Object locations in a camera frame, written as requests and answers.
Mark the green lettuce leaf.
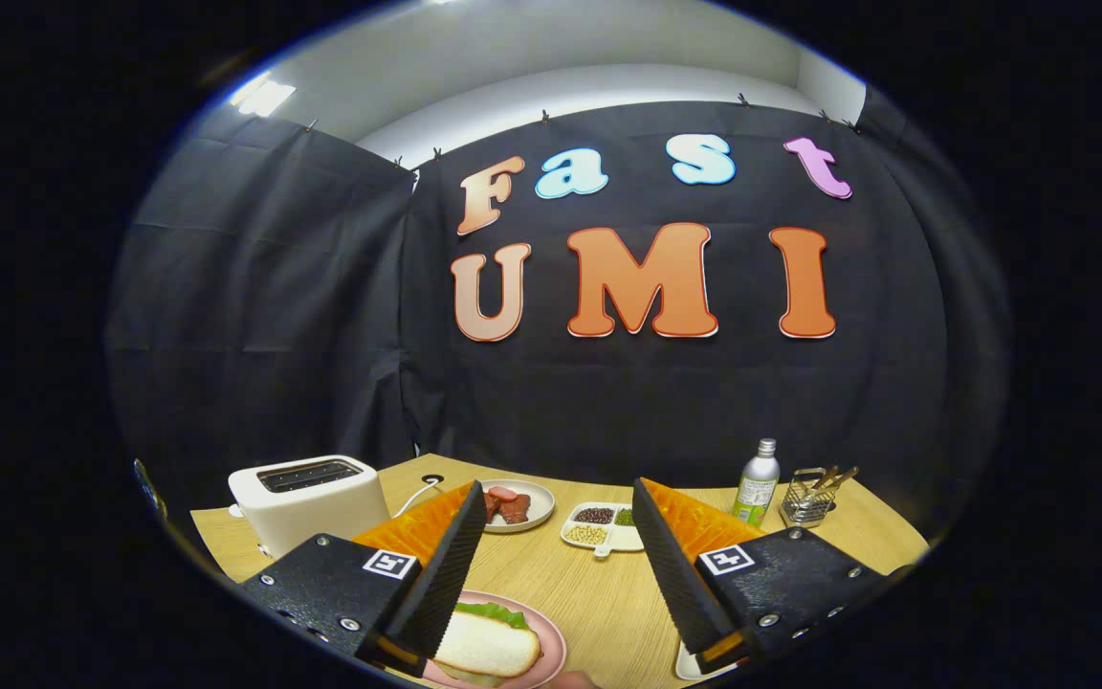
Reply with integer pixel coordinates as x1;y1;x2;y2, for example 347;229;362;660
455;602;528;630

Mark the white divided dish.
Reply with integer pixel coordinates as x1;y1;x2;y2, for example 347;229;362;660
561;501;646;558

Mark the white toaster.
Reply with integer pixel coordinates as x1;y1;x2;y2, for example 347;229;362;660
228;455;390;560

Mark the white square plate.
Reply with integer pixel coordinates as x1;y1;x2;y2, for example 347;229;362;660
673;639;738;682

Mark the white toaster cable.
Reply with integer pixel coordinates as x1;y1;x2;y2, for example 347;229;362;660
390;481;437;518

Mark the metal wire utensil holder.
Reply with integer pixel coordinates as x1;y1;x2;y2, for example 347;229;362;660
781;467;839;528

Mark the round white plate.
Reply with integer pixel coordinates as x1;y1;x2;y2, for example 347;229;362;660
474;479;557;534

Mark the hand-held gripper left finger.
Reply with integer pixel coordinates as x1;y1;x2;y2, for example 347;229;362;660
238;480;488;677

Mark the silver and green bottle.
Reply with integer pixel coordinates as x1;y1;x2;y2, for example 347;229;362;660
733;438;781;528

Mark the pink plate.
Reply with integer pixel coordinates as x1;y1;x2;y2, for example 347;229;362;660
422;590;567;689

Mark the ceiling light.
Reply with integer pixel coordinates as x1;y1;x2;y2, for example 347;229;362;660
231;77;296;118

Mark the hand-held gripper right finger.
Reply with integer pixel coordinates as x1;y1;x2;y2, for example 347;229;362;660
632;478;906;674

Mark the toasted bread slice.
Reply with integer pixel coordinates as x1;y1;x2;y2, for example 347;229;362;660
433;611;542;678

